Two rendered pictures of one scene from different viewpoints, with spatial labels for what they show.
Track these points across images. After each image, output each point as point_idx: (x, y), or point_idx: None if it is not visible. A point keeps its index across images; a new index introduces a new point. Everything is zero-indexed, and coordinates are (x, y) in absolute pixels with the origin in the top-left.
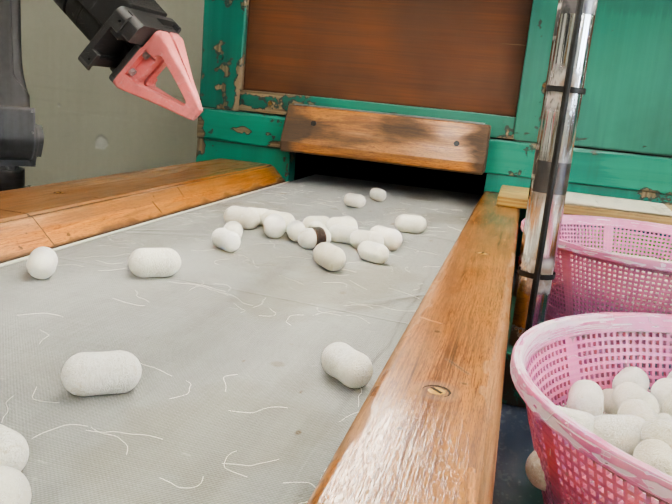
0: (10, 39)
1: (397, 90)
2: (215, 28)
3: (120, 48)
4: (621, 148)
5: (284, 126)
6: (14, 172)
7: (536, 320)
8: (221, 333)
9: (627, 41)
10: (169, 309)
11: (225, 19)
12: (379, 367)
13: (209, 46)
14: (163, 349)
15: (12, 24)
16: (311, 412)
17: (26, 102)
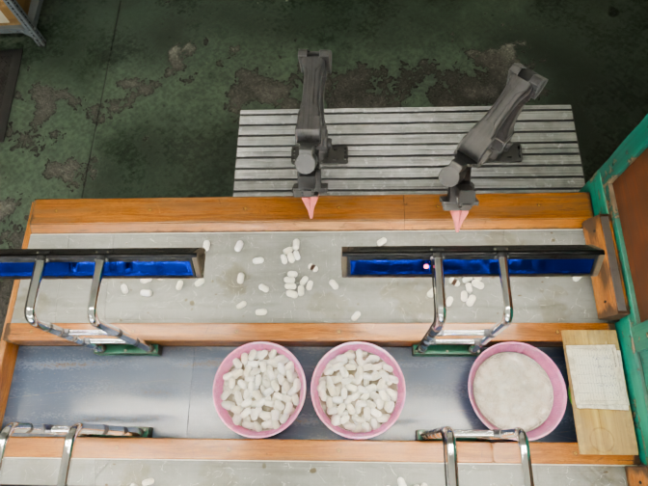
0: (506, 121)
1: (632, 258)
2: (618, 153)
3: None
4: (646, 383)
5: (589, 219)
6: (496, 150)
7: (418, 349)
8: (367, 289)
9: None
10: None
11: (622, 155)
12: (365, 320)
13: (613, 156)
14: (354, 284)
15: (510, 118)
16: (341, 314)
17: (503, 140)
